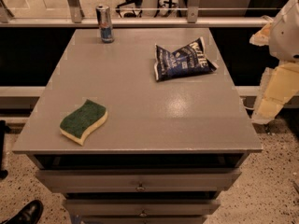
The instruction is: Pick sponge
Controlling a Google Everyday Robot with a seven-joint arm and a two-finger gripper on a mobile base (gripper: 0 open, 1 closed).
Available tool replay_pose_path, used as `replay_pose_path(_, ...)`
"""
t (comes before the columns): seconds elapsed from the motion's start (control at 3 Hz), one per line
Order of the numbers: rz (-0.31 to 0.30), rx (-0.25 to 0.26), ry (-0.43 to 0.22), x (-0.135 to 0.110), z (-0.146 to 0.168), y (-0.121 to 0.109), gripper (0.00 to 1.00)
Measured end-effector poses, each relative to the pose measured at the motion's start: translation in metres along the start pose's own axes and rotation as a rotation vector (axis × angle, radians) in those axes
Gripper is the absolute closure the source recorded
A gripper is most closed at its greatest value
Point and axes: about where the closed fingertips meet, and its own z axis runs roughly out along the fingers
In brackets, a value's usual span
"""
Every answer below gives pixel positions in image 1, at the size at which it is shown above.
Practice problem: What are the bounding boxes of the metal railing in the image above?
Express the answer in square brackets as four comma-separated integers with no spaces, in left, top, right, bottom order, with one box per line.
[0,0,272,28]

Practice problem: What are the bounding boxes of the grey drawer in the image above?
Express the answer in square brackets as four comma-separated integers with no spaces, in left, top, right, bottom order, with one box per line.
[64,199,220,217]
[36,168,241,193]

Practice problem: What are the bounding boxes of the lower grey drawer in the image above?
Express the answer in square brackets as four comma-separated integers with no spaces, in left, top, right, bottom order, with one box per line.
[64,199,220,217]

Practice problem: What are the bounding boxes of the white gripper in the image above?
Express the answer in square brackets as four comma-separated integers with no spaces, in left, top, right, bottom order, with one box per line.
[249,0,299,124]

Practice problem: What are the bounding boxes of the upper grey drawer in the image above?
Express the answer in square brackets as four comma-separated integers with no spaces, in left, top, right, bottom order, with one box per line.
[36,168,241,193]

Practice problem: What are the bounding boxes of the black office chair base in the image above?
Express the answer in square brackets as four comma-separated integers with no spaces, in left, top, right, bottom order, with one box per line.
[116,0,143,18]

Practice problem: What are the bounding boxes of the silver blue drink can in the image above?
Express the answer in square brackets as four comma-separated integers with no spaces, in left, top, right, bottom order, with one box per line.
[95,5,114,43]

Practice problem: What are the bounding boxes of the blue chip bag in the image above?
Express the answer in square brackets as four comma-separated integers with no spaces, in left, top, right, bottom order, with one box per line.
[154,37,218,82]

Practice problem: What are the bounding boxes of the green and yellow sponge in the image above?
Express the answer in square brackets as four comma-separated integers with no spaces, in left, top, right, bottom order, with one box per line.
[60,100,107,146]

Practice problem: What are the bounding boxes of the grey drawer cabinet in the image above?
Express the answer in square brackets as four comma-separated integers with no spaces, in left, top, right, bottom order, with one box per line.
[13,28,262,224]

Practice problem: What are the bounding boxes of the black leather shoe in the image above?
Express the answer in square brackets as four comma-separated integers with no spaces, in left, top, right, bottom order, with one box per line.
[1,200,44,224]

